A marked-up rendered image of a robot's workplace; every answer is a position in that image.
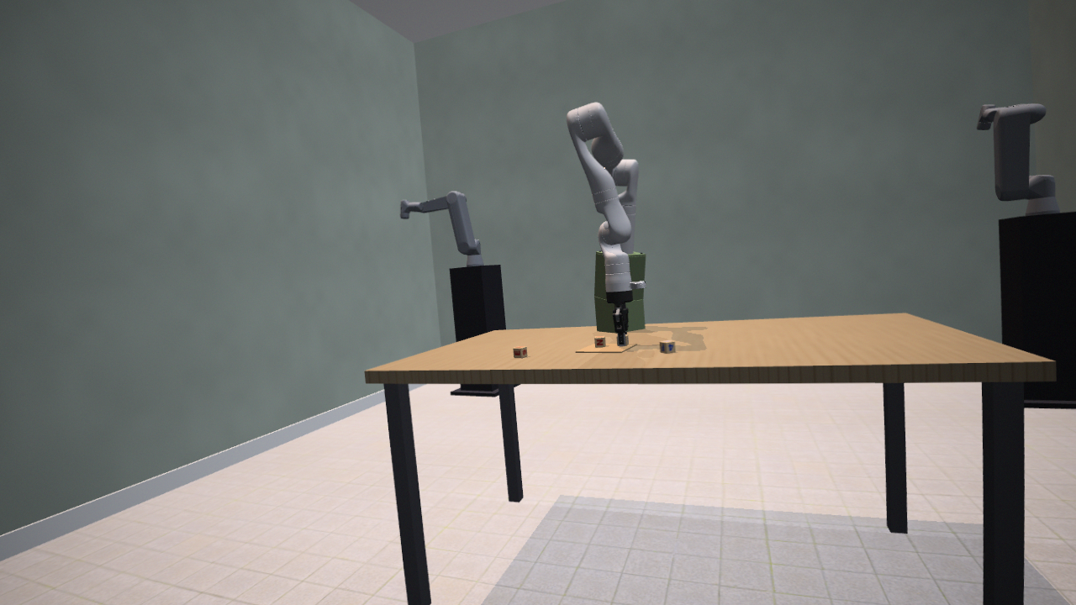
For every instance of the peach flat mat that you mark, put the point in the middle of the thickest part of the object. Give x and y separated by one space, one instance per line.
609 348

